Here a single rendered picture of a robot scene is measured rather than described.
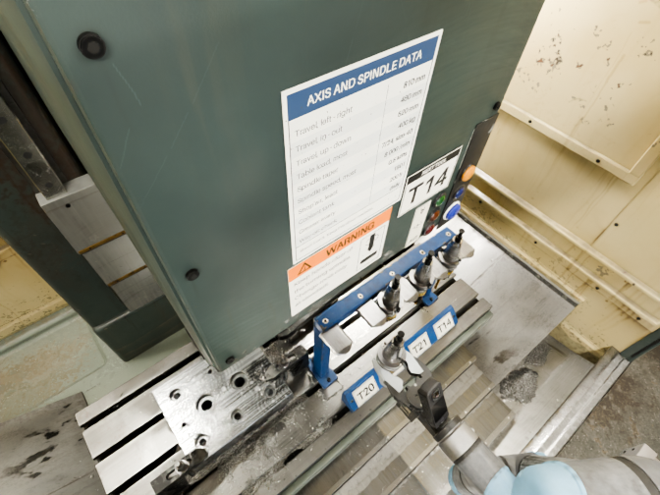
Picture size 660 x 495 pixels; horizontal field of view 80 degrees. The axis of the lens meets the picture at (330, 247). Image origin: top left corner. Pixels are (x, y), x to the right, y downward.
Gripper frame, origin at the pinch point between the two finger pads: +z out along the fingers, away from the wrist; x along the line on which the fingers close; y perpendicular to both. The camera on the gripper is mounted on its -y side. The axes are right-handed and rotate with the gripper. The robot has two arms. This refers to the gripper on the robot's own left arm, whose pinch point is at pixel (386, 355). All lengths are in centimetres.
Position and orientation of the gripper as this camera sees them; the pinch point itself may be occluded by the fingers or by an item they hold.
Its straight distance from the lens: 94.7
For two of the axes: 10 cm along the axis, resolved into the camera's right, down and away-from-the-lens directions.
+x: 7.8, -4.7, 4.1
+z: -6.2, -6.5, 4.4
